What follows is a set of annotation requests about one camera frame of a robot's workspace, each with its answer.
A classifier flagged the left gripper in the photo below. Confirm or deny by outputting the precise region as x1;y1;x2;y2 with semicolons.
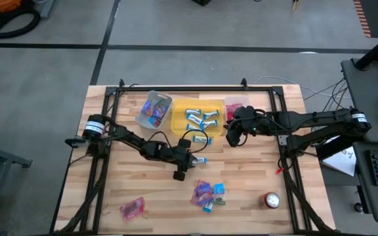
171;138;200;182

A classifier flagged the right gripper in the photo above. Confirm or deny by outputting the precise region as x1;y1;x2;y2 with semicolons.
224;105;270;148

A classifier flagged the red candy bag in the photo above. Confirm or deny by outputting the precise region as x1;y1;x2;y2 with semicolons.
225;104;239;121

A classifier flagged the pink translucent candy bag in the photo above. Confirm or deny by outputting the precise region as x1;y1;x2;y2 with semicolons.
119;196;146;222

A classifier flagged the yellow plastic bin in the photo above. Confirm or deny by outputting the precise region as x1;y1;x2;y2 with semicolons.
171;98;225;138

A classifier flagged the light grey plastic bin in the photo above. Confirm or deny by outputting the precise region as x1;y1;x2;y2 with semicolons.
134;90;173;133

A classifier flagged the red soda can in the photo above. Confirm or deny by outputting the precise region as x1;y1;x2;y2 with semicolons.
257;191;282;210

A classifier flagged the white paper sheet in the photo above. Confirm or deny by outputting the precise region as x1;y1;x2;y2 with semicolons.
322;146;357;177

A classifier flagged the orange vacuum cleaner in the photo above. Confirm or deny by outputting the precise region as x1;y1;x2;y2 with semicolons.
0;0;22;13

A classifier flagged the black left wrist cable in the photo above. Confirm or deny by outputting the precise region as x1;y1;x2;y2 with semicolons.
148;129;209;155

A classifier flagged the white floor cable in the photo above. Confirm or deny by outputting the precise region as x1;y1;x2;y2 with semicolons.
253;75;352;99

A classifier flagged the black aluminium frame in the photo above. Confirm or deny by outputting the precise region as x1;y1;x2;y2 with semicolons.
49;78;344;236

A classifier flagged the black desk cable bundle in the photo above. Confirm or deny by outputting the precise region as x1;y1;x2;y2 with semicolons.
302;77;352;111

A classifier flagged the black desk post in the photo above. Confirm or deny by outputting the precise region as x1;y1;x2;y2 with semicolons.
354;28;378;71

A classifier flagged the black vacuum hose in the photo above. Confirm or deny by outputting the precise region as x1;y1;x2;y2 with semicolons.
0;6;42;39

